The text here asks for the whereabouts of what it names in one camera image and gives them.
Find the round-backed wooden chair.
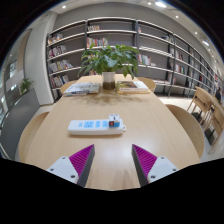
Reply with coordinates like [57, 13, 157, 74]
[59, 79, 78, 95]
[136, 76, 157, 93]
[164, 104, 205, 159]

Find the group of slatted wooden chairs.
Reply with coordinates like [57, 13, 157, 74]
[186, 85, 224, 154]

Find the person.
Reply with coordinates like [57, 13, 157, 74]
[214, 87, 224, 103]

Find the green potted plant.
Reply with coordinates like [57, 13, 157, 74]
[78, 44, 141, 90]

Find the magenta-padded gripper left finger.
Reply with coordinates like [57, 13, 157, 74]
[45, 144, 96, 188]

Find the open magazine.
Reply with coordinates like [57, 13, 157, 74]
[63, 82, 102, 98]

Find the small background potted plant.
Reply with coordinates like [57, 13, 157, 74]
[19, 77, 34, 95]

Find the grey bookshelf unit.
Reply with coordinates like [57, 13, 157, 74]
[45, 16, 221, 101]

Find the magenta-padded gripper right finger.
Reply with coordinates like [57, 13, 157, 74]
[131, 144, 179, 187]

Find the yellow-edged book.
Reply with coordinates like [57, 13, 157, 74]
[115, 80, 150, 95]

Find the group of ceiling lights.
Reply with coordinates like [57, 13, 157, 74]
[59, 0, 211, 48]

